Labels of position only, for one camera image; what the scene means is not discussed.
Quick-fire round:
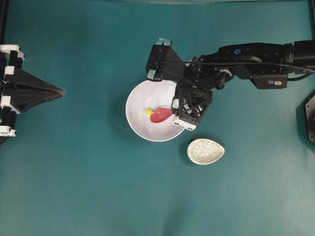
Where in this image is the speckled egg-shaped dish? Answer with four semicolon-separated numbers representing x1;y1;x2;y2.
187;139;225;165

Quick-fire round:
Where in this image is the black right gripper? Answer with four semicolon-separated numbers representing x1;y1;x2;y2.
146;38;233;131

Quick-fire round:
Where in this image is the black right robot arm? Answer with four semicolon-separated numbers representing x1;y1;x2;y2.
0;39;315;137

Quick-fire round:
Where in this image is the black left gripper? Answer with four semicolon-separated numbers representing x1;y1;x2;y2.
0;45;64;137

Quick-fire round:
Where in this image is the white round bowl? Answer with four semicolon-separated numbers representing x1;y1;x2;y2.
126;80;184;142

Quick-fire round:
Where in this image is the yellow hexagonal prism block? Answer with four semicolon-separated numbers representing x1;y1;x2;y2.
144;109;154;117

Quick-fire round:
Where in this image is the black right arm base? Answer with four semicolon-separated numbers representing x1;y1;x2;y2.
296;92;315;151

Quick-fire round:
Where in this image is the red plastic spoon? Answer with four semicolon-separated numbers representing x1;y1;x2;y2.
150;108;173;123

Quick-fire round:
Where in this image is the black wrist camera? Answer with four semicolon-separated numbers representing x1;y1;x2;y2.
250;74;287;89

